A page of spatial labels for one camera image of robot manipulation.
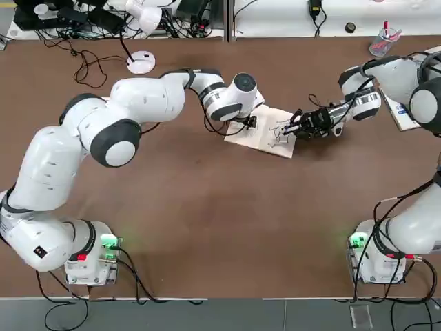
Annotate black left base cable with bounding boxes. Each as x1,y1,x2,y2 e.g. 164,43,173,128
36,237,204,331

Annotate clear acrylic plate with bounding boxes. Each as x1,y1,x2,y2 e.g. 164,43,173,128
349,305,373,328

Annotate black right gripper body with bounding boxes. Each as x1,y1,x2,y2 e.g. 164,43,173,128
302,107,334,139

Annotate black lamp cable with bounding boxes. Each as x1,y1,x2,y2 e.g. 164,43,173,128
70,41,129,90

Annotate clear plastic pen cup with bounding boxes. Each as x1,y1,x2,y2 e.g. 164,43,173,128
369,28,398,58

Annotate black base cable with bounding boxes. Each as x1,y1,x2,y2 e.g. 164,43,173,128
36,237,204,331
353,179,441,331

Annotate black right base cable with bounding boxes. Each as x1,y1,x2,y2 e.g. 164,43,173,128
353,179,441,331

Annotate aluminium divider post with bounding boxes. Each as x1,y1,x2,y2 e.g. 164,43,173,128
225,0,237,43

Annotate white desk lamp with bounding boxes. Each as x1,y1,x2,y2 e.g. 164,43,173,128
124,0,163,75

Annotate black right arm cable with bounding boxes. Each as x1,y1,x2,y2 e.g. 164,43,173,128
307,57,441,117

